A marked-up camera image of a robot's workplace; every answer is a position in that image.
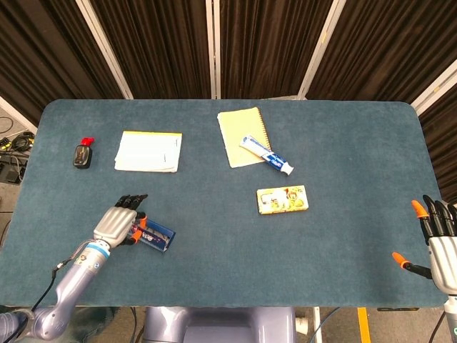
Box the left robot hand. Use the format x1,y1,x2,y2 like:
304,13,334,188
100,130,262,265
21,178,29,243
93,194,149,248

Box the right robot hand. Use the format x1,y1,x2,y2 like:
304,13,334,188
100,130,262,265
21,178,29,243
391,194,457,296

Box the blue folding glasses case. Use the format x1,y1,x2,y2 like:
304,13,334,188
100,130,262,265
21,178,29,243
132,218,176,254

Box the black bottle red cap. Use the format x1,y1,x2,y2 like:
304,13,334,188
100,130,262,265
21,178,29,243
72,136,96,169

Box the white notepad yellow edge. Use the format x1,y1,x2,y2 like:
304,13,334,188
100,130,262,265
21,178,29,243
114,130,183,174

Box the yellow floor tape strip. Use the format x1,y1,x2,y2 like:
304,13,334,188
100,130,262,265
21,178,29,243
357,307,371,343

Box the blue denim jeans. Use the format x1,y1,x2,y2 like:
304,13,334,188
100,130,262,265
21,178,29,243
66,306,119,343

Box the dark brown pleated curtain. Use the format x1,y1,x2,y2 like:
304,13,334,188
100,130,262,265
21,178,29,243
219,0,333,100
0,0,124,126
89,0,214,100
418,94,457,204
306,0,457,104

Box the black floor power box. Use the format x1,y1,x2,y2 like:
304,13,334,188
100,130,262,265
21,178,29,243
0,160,28,185

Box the blue felt table mat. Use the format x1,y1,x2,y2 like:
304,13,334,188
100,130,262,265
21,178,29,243
0,99,447,309

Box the white table leg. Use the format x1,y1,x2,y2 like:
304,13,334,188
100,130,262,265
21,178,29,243
312,306,324,343

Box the grey-blue robot torso base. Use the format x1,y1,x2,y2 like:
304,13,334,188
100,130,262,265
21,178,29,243
142,306,297,343

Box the yellow spiral notebook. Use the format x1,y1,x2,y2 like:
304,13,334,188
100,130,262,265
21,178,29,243
217,106,273,169

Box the white blue toothpaste tube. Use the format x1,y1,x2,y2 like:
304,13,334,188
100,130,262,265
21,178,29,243
238,134,295,177

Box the yellow printed flat box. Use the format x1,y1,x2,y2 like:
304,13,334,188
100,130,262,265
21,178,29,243
256,184,310,215

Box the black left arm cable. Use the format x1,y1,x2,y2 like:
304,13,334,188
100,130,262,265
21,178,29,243
30,259,76,314

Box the yellow black floor cables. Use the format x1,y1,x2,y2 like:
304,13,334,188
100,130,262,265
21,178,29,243
0,130,36,151

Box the blue floor cable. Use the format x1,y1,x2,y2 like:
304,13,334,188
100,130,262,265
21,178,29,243
313,307,341,343

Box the white screen frame post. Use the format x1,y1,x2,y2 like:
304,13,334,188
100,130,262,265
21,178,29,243
76,0,134,100
0,95,39,134
298,0,346,100
206,0,221,100
410,59,457,116

